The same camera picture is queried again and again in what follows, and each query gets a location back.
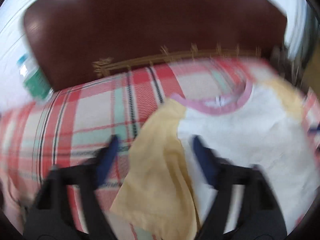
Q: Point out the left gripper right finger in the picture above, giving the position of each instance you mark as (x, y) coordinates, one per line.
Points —
(244, 206)

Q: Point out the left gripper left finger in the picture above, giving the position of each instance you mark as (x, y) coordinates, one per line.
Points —
(66, 206)

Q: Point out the yellow white pink-collar shirt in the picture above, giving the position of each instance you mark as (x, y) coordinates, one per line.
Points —
(258, 124)

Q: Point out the red plaid bed sheet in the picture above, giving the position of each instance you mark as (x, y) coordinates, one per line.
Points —
(78, 120)

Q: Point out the green label water bottle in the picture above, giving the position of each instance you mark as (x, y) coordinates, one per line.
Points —
(34, 80)

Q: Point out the dark brown wooden headboard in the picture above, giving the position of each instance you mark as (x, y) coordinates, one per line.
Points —
(68, 36)

